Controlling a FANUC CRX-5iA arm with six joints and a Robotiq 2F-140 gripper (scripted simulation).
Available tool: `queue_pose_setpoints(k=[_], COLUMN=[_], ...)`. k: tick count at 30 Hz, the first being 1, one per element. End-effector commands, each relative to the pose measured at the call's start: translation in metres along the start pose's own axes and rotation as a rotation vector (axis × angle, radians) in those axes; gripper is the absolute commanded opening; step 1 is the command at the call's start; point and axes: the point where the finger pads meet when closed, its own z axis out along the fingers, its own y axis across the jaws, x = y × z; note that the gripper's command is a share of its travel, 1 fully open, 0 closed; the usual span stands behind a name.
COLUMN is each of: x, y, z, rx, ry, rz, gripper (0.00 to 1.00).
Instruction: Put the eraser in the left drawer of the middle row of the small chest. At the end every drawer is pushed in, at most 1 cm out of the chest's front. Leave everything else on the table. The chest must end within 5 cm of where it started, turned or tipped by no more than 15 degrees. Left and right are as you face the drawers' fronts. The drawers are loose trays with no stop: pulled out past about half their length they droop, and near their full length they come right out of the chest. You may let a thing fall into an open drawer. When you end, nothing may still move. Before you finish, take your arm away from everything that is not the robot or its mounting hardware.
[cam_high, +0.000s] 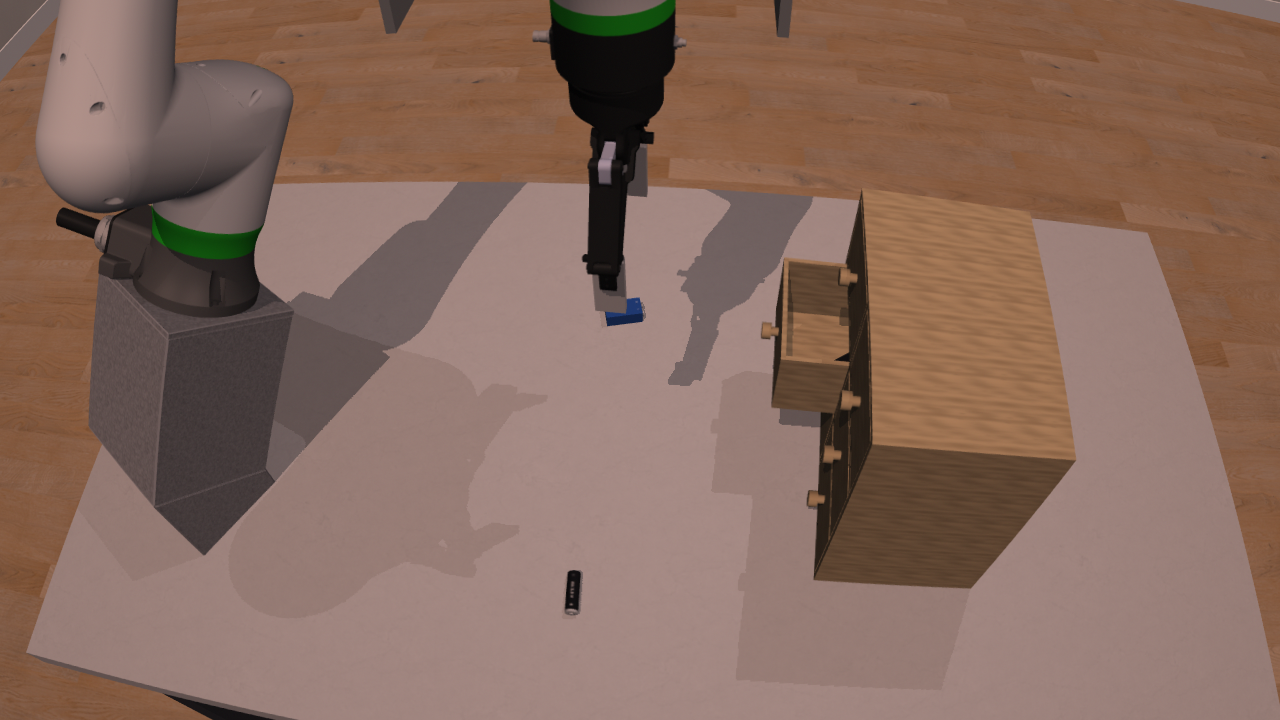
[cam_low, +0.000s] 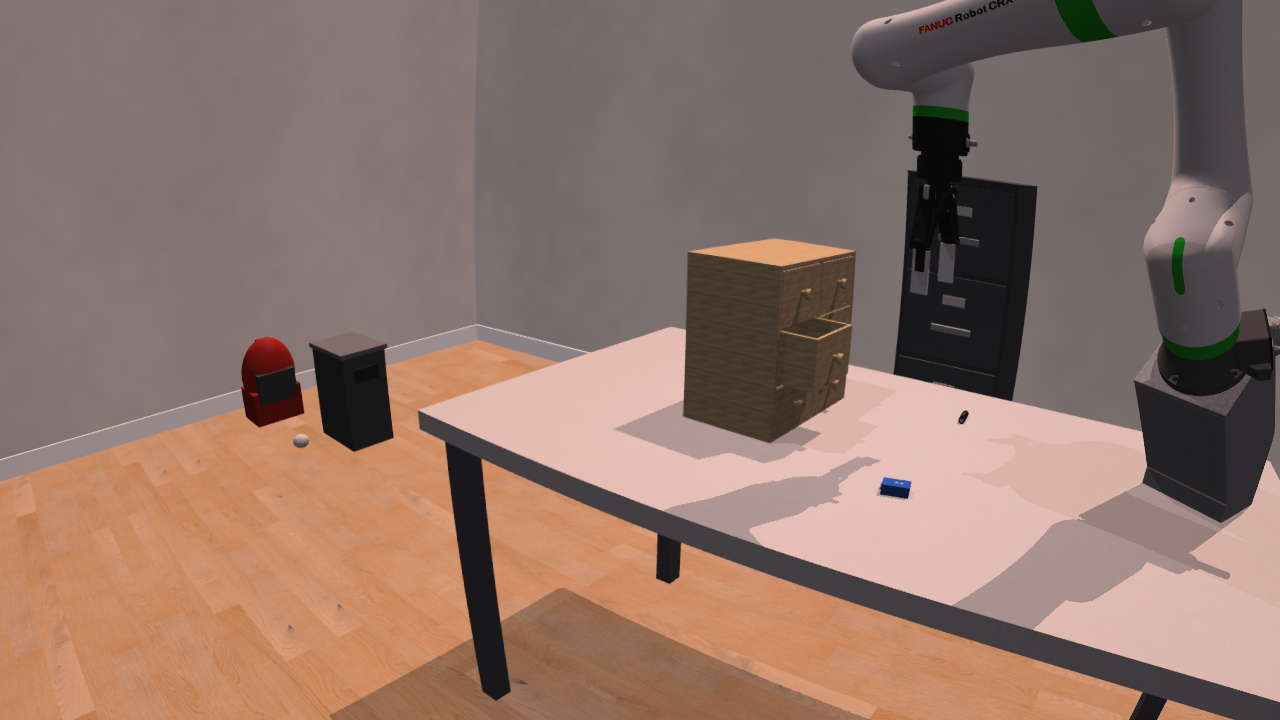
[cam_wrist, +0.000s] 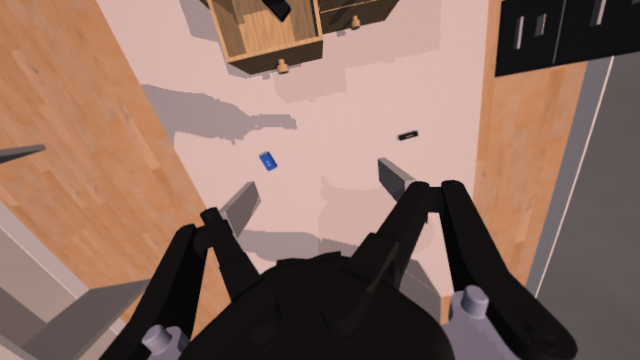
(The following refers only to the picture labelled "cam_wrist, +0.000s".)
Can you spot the small wooden chest of drawers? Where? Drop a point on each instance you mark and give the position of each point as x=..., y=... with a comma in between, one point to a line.
x=206, y=4

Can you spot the black and white eraser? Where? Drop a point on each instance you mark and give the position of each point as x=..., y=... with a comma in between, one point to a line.
x=279, y=7

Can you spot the brown wooden drawer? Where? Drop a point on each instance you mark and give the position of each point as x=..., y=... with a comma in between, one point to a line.
x=324, y=4
x=354, y=15
x=254, y=39

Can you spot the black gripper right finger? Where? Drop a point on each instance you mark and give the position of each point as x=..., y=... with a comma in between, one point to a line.
x=492, y=316

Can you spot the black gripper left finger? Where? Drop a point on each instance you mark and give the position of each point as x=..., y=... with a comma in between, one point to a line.
x=162, y=323

